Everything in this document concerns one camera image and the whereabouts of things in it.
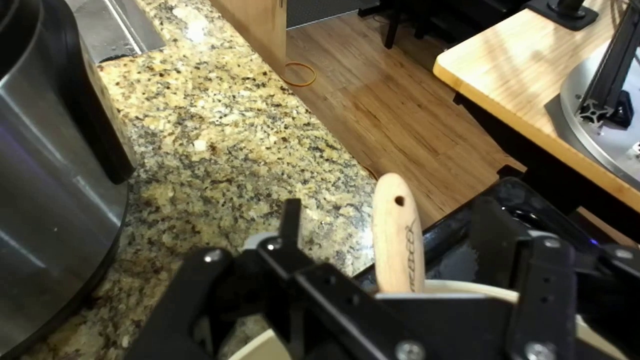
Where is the wooden base cabinet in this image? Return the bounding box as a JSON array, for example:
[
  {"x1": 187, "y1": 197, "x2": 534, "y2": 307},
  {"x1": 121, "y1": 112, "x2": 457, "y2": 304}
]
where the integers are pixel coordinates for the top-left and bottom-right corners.
[{"x1": 207, "y1": 0, "x2": 290, "y2": 70}]

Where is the light wooden table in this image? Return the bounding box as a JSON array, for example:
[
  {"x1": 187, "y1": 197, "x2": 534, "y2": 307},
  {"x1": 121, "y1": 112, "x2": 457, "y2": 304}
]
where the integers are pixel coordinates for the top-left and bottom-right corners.
[{"x1": 432, "y1": 0, "x2": 640, "y2": 215}]

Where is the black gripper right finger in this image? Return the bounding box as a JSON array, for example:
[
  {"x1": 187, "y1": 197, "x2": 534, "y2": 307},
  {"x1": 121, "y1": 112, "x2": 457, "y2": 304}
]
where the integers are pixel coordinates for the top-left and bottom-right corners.
[{"x1": 504, "y1": 232, "x2": 640, "y2": 360}]

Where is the black electric stove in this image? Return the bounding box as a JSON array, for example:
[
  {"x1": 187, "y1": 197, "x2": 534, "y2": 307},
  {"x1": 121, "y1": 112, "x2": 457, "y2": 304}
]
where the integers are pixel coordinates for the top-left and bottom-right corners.
[{"x1": 351, "y1": 176, "x2": 640, "y2": 302}]

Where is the wooden spoon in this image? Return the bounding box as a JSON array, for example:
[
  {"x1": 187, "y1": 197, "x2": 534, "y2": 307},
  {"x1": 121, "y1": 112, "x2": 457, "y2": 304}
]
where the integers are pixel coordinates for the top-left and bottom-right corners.
[{"x1": 369, "y1": 172, "x2": 427, "y2": 296}]

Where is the black aluminium extrusion post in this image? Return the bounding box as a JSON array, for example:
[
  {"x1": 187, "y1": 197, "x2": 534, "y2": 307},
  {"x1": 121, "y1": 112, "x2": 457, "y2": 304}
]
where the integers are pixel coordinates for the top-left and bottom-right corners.
[{"x1": 576, "y1": 0, "x2": 640, "y2": 129}]

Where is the black pole stand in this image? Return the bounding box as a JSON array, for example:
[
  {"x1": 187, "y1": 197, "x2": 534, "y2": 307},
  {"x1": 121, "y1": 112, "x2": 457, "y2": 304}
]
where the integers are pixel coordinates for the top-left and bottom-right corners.
[{"x1": 525, "y1": 0, "x2": 599, "y2": 31}]

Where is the stainless steel sink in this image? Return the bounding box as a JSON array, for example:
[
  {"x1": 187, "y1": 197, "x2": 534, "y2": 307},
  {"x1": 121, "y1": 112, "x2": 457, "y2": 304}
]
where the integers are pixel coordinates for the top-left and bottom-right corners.
[{"x1": 66, "y1": 0, "x2": 166, "y2": 66}]

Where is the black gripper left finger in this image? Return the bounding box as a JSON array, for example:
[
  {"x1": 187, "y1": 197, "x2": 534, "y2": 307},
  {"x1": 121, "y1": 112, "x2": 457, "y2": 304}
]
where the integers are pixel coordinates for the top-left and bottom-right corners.
[{"x1": 123, "y1": 197, "x2": 405, "y2": 360}]

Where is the stainless steel pressure cooker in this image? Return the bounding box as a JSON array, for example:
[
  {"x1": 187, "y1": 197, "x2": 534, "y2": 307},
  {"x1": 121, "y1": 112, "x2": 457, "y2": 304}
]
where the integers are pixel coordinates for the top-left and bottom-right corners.
[{"x1": 0, "y1": 0, "x2": 136, "y2": 358}]

